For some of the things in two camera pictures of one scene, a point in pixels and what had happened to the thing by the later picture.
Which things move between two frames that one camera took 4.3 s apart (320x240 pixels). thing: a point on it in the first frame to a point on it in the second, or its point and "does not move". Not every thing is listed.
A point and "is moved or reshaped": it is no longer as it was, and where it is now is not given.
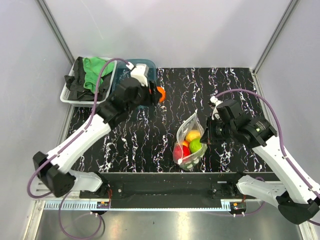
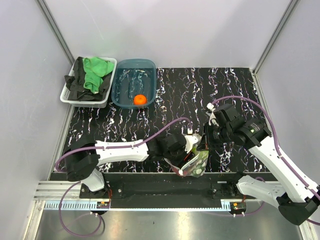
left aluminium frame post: [54, 28] does not move
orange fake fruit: [161, 90] is moved or reshaped
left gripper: [152, 98] to [181, 162]
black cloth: [75, 84] does not move
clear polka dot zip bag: [190, 147] is moved or reshaped
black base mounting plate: [134, 187] does not move
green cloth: [93, 67] does not move
